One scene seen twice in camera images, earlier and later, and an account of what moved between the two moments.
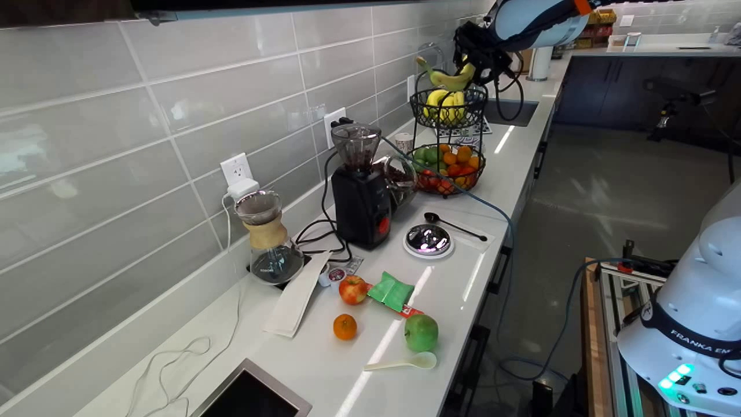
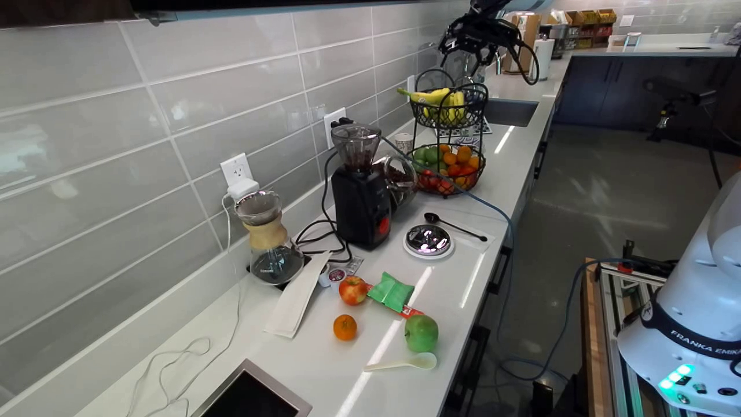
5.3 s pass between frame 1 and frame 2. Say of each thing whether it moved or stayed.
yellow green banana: moved
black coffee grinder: stayed
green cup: stayed
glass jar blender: stayed
